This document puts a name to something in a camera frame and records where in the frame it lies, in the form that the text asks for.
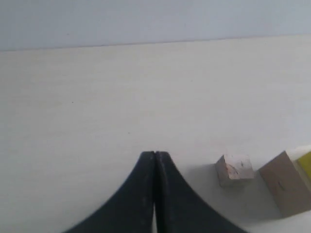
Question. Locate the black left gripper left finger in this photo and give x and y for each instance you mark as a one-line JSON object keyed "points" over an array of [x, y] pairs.
{"points": [[131, 208]]}

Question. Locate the large plain wooden cube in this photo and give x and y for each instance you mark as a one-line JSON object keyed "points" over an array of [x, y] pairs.
{"points": [[288, 185]]}

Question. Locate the small plain wooden cube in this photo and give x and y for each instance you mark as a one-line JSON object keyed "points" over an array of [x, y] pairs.
{"points": [[234, 170]]}

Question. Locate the yellow cube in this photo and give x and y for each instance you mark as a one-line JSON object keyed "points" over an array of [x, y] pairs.
{"points": [[305, 163]]}

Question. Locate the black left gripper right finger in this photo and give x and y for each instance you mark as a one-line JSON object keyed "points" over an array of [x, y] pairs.
{"points": [[178, 208]]}

